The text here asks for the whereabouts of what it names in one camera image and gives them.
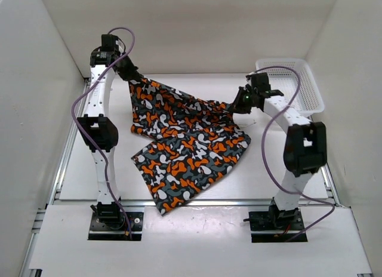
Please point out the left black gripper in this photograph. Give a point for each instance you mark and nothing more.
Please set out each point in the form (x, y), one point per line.
(131, 73)

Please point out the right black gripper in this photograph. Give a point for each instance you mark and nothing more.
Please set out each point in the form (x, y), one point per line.
(237, 107)

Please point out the orange camouflage shorts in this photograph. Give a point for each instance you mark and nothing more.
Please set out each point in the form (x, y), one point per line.
(195, 142)

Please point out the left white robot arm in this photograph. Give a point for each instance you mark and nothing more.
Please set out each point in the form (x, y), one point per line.
(99, 133)

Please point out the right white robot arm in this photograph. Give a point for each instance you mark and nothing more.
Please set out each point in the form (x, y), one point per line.
(305, 145)

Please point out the white perforated plastic basket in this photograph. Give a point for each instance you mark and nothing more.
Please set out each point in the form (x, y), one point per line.
(286, 74)

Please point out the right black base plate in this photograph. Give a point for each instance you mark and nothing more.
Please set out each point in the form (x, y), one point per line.
(265, 229)

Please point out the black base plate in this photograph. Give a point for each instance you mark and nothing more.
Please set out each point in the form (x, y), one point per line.
(101, 229)
(265, 229)

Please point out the aluminium rail front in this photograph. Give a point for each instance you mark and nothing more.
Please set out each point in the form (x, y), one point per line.
(197, 203)

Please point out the aluminium rail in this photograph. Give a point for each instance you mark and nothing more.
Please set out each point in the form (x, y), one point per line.
(46, 139)
(197, 203)

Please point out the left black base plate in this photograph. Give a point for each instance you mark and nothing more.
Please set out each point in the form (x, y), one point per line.
(101, 229)

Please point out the aluminium rail left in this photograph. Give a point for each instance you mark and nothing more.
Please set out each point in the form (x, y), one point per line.
(46, 139)

